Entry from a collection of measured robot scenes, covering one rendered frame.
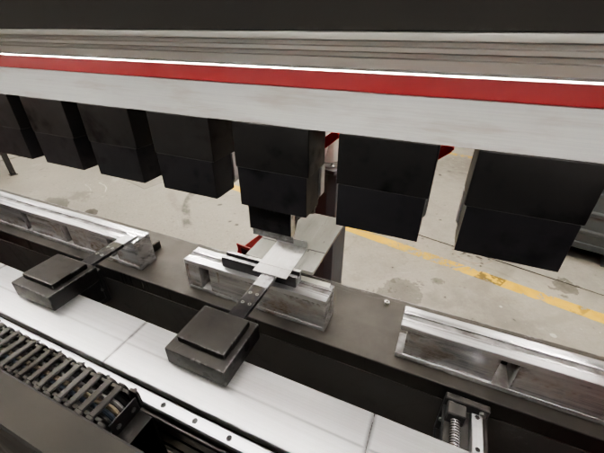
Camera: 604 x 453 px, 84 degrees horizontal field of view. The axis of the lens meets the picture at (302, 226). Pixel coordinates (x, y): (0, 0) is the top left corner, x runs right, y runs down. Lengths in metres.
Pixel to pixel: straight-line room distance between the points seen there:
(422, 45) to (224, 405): 0.53
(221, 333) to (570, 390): 0.62
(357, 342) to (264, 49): 0.63
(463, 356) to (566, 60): 0.58
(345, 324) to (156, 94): 0.63
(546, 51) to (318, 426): 0.50
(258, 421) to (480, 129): 0.51
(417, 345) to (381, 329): 0.11
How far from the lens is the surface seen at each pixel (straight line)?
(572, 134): 0.53
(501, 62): 0.30
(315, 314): 0.78
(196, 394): 0.61
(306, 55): 0.32
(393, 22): 0.32
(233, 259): 0.82
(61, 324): 0.82
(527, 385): 0.80
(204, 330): 0.62
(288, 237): 0.72
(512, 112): 0.51
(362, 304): 0.89
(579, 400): 0.83
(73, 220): 1.24
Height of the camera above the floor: 1.48
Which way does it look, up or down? 31 degrees down
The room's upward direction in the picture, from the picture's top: straight up
